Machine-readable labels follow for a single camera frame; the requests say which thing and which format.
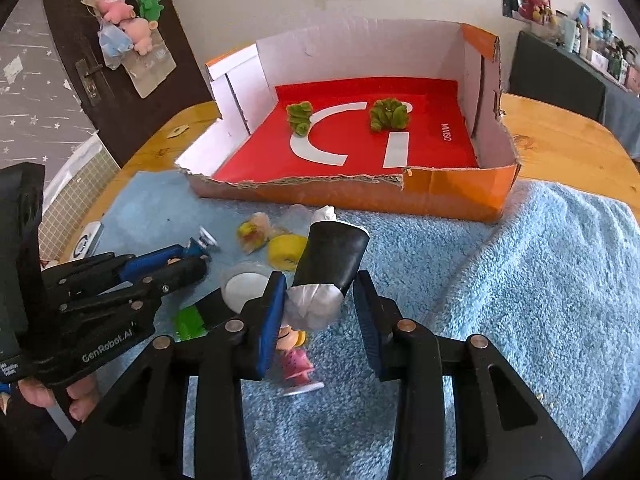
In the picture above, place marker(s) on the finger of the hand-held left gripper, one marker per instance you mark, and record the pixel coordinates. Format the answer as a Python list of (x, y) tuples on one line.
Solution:
[(150, 262), (165, 282)]

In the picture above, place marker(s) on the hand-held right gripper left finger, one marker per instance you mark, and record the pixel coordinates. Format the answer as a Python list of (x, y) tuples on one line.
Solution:
[(267, 330)]

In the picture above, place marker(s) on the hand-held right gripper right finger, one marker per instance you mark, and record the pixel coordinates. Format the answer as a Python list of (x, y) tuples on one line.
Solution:
[(367, 330)]

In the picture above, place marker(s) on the pink dress blonde figurine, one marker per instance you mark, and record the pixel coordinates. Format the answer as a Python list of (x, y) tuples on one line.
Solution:
[(297, 360)]

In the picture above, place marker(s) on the black figurine with green base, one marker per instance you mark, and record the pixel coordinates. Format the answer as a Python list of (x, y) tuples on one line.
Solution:
[(192, 321)]

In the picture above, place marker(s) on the black-haired blue boy figurine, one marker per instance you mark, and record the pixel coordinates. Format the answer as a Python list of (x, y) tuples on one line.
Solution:
[(207, 237)]

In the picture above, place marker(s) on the yellow bottle cap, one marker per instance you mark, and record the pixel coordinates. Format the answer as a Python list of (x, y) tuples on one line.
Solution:
[(286, 255)]

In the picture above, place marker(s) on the black and white dress figurine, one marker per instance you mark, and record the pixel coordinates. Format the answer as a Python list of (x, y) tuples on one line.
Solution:
[(330, 260)]

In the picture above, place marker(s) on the yellow figurine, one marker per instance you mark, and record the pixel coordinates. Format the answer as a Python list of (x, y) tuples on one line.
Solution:
[(252, 232)]

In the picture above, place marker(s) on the orange and red cardboard box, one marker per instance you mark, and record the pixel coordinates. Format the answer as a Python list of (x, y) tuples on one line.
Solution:
[(360, 160)]

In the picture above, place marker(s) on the person's left forearm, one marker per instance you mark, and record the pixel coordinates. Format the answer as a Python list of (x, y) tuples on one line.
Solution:
[(25, 435)]

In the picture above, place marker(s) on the person's left hand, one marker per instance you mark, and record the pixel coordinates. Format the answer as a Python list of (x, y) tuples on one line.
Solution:
[(82, 400)]

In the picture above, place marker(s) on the clear round lid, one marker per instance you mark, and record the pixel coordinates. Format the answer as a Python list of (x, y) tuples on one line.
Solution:
[(245, 285)]

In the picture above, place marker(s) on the small white device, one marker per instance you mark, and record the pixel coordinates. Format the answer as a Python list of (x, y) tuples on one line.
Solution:
[(87, 242)]

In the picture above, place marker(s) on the clear plastic container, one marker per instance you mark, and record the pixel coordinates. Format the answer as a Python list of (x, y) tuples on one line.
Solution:
[(299, 217)]

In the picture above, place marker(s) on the small paper sticker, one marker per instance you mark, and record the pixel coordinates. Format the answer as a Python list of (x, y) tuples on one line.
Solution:
[(177, 131)]

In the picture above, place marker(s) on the light blue towel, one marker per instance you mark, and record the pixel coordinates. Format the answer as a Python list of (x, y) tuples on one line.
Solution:
[(500, 310)]

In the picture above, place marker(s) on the green toy tree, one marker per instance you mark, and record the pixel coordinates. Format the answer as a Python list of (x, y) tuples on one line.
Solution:
[(300, 117), (390, 115)]

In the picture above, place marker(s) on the light blue plush toy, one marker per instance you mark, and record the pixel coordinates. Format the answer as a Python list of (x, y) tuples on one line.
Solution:
[(114, 45)]

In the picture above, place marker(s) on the pink plush toy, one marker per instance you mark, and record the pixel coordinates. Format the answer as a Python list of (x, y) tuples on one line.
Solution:
[(137, 35), (114, 7)]

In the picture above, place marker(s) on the green plush toy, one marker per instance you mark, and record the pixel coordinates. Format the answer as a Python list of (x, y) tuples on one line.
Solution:
[(150, 6)]

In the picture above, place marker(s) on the dark cabinet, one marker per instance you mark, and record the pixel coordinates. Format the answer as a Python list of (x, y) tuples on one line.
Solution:
[(555, 77)]

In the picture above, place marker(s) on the row of bottles and boxes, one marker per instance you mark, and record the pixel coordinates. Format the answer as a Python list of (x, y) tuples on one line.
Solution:
[(600, 40)]

